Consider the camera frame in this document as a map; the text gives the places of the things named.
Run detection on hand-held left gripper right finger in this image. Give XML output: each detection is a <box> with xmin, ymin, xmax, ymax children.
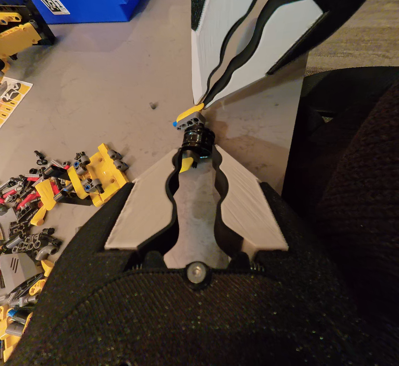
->
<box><xmin>213</xmin><ymin>145</ymin><xmax>289</xmax><ymax>264</ymax></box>

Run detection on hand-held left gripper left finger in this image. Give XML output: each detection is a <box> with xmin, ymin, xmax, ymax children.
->
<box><xmin>104</xmin><ymin>148</ymin><xmax>180</xmax><ymax>263</ymax></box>

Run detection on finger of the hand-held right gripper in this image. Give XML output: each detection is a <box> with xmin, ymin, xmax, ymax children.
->
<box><xmin>203</xmin><ymin>0</ymin><xmax>325</xmax><ymax>111</ymax></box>
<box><xmin>191</xmin><ymin>0</ymin><xmax>261</xmax><ymax>105</ymax></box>

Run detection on yellow toy brick frame assembly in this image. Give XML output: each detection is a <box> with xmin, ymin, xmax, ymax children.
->
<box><xmin>54</xmin><ymin>143</ymin><xmax>130</xmax><ymax>207</ymax></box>

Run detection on black wheel assembly yellow panels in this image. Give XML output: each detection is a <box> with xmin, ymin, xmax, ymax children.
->
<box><xmin>178</xmin><ymin>124</ymin><xmax>216</xmax><ymax>174</ymax></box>

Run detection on pile of toy brick parts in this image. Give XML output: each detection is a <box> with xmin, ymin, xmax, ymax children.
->
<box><xmin>0</xmin><ymin>149</ymin><xmax>68</xmax><ymax>361</ymax></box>

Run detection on printed instruction booklet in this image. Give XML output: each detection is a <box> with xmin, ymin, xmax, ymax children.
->
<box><xmin>0</xmin><ymin>77</ymin><xmax>33</xmax><ymax>129</ymax></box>

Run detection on yellow black toy vehicle model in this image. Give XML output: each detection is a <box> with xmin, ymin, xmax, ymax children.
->
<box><xmin>0</xmin><ymin>0</ymin><xmax>57</xmax><ymax>74</ymax></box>

